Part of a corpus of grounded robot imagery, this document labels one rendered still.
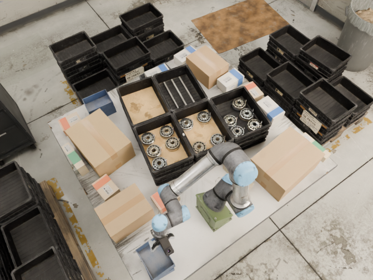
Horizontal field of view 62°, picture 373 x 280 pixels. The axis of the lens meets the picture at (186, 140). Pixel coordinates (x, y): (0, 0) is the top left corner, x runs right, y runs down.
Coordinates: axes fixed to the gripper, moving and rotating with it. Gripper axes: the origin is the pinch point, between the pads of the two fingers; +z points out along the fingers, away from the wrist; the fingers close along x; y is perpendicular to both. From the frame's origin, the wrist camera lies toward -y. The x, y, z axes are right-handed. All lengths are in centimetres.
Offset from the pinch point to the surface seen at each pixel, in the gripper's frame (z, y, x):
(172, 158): 9, 50, -37
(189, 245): 23.2, -3.2, -16.5
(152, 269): 17.7, -4.3, 10.9
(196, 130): 7, 60, -63
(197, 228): 22.5, 3.1, -26.7
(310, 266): 88, -58, -102
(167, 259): 17.0, -4.1, 0.4
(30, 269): 51, 48, 79
